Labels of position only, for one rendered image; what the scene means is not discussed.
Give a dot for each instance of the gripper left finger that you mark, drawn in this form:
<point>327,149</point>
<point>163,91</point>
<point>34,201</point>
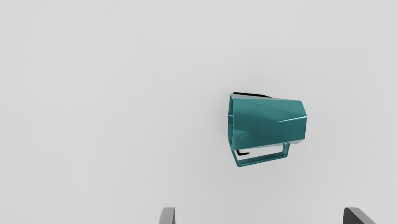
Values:
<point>167,216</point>

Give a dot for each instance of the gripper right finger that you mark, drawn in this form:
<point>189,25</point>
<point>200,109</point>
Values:
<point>356,217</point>

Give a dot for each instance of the teal faceted mug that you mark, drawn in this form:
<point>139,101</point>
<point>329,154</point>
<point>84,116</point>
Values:
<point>267,121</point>

